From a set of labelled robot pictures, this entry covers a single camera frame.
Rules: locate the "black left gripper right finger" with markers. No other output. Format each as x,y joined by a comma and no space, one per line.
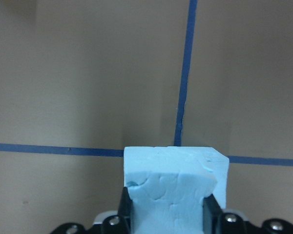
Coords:
211,214

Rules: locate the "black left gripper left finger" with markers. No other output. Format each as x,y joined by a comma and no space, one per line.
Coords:
125,208

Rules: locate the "light blue foam block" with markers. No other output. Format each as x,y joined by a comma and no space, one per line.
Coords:
167,186

